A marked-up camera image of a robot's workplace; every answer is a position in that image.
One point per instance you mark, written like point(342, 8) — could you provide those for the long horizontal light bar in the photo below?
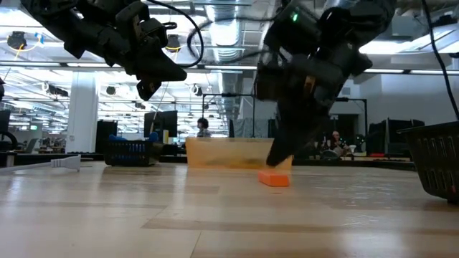
point(229, 67)

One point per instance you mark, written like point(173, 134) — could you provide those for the white pillar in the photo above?
point(81, 114)

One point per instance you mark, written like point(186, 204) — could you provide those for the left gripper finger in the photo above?
point(148, 89)
point(157, 66)

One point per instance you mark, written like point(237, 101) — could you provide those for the black ceiling camera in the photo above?
point(174, 43)
point(16, 39)

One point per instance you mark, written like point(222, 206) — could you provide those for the black desk equipment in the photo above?
point(394, 136)

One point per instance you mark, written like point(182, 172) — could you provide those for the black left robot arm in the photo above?
point(54, 18)

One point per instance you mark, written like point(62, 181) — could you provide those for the black slotted plastic basket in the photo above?
point(437, 161)
point(131, 154)

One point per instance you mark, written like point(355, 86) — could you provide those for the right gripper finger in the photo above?
point(297, 132)

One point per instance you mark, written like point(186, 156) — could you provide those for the black rig frame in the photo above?
point(229, 95)
point(358, 99)

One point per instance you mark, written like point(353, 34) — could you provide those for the small red desk object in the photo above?
point(376, 155)

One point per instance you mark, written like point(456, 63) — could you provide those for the grey rectangular air duct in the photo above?
point(409, 27)

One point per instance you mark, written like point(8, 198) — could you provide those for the ribbed round air duct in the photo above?
point(226, 39)

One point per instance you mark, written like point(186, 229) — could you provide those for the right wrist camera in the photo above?
point(287, 28)

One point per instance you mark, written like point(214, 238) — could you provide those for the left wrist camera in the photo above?
point(156, 30)

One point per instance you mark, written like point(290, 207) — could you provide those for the orange translucent plastic bin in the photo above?
point(226, 152)

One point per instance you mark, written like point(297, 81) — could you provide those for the black cabinet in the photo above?
point(105, 132)

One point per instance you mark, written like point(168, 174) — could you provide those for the person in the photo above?
point(337, 143)
point(203, 126)

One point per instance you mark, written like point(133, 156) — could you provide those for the orange rubber eraser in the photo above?
point(274, 178)

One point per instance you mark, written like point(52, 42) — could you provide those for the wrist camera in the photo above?
point(156, 30)
point(287, 28)

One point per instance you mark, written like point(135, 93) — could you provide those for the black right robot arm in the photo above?
point(358, 18)

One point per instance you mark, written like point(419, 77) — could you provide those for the black monitor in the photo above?
point(161, 123)

